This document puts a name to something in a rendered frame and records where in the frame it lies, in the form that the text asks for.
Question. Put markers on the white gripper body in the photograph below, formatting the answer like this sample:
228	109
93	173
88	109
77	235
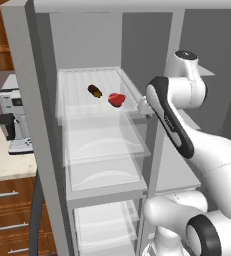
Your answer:
144	106

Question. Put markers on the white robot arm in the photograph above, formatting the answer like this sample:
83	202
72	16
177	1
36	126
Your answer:
217	166

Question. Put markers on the red steak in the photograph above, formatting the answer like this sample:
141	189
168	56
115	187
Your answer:
116	99

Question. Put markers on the clear fridge drawer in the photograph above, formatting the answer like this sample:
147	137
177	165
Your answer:
100	143
103	176

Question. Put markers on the grey freezer shelf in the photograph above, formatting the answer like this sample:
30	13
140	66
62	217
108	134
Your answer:
173	170

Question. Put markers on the clear glass fridge shelf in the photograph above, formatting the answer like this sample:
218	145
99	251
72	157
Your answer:
77	80

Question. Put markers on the grey fridge freezer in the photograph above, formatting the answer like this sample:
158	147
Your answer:
87	40

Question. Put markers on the grey fridge door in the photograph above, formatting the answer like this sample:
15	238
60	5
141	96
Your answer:
23	100

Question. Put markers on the clear fridge bin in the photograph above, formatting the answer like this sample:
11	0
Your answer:
103	223

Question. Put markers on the dark brown food item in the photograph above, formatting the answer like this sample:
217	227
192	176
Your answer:
95	90

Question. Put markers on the silver black coffee machine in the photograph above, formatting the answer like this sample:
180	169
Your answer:
16	110

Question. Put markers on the wooden drawer front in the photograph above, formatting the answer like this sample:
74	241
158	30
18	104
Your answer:
0	248
7	218
23	203

